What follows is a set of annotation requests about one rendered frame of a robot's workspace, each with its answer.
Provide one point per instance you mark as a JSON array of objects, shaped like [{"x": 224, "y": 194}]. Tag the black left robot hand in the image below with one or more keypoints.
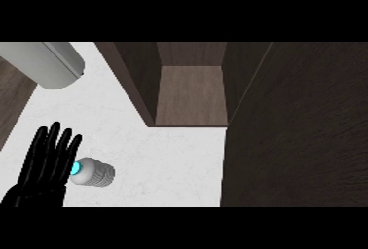
[{"x": 43, "y": 175}]

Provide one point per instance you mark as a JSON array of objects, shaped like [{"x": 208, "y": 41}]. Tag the clear water bottle blue cap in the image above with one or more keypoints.
[{"x": 94, "y": 172}]

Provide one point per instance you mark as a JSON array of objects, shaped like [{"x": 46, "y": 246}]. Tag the dark wooden cabinet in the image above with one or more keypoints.
[{"x": 190, "y": 94}]

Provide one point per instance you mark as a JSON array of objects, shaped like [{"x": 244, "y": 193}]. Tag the dark wooden cabinet door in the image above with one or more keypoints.
[{"x": 298, "y": 129}]

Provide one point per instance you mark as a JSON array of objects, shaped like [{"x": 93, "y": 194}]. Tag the pale grey rounded appliance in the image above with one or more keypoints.
[{"x": 44, "y": 63}]

